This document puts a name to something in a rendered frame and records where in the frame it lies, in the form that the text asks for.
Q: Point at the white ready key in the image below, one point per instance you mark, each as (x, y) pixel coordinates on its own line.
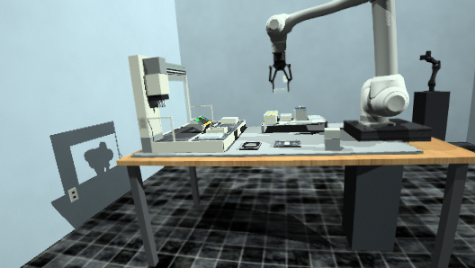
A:
(332, 139)

